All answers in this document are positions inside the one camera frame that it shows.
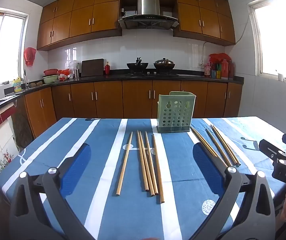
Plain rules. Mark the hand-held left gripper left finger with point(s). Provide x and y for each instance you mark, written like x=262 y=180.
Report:
x=76 y=167

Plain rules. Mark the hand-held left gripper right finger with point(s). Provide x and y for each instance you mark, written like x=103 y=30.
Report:
x=205 y=165

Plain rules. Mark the wooden chopstick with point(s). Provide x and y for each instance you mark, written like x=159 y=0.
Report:
x=142 y=160
x=125 y=163
x=206 y=141
x=203 y=142
x=158 y=170
x=224 y=146
x=151 y=162
x=146 y=163
x=227 y=145
x=219 y=148

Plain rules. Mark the green perforated utensil holder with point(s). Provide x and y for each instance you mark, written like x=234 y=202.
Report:
x=174 y=115

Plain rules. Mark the blue striped tablecloth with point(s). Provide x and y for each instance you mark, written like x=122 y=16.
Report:
x=103 y=155

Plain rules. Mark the white cup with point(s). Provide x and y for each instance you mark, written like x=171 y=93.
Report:
x=280 y=77

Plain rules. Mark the wooden lower cabinets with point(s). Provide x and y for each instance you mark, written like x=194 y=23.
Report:
x=108 y=100

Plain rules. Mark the wooden cabinets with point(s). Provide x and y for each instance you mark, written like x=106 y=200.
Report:
x=108 y=100
x=83 y=22

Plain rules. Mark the dark red condiment bottle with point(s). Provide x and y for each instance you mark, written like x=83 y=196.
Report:
x=231 y=70

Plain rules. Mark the orange red condiment bottle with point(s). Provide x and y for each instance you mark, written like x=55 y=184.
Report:
x=224 y=70

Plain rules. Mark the colourful seasoning boxes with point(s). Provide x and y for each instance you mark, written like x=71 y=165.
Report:
x=216 y=74

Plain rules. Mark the green basin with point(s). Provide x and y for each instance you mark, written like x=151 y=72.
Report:
x=50 y=78

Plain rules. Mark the metal cutlery cup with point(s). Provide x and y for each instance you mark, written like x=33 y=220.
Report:
x=76 y=73

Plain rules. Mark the red label condiment bottle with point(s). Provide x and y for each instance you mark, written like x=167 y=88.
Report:
x=207 y=71

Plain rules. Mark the black kitchen countertop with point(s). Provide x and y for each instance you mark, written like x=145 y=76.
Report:
x=113 y=76

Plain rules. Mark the red basin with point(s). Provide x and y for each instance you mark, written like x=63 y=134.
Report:
x=50 y=72

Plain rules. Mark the dark cutting board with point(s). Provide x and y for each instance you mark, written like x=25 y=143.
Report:
x=92 y=67

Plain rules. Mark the yellow detergent bottle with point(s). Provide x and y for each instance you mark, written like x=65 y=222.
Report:
x=17 y=85

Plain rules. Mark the white plastic bag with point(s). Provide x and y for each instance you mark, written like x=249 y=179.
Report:
x=74 y=65

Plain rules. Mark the small red bottle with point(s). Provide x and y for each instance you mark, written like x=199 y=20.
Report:
x=107 y=68

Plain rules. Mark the red bag over condiments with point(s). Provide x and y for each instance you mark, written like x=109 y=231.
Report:
x=219 y=56

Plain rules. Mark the metal faucet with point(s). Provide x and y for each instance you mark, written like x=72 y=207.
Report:
x=25 y=76

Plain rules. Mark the gas stove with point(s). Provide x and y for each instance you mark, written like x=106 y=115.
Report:
x=151 y=74

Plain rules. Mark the black pot with lid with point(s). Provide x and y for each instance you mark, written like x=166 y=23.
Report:
x=164 y=64

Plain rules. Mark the black wok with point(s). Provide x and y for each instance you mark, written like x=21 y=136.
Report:
x=137 y=65

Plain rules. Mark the hanging red plastic bag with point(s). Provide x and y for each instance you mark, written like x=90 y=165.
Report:
x=30 y=56

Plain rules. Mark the sliding window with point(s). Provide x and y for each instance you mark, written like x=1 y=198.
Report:
x=3 y=47

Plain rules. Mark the wooden upper cabinets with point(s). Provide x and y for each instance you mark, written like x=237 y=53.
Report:
x=83 y=22

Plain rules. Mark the steel range hood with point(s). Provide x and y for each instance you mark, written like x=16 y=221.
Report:
x=148 y=12

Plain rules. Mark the window with white frame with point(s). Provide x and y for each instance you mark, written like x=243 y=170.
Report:
x=275 y=35

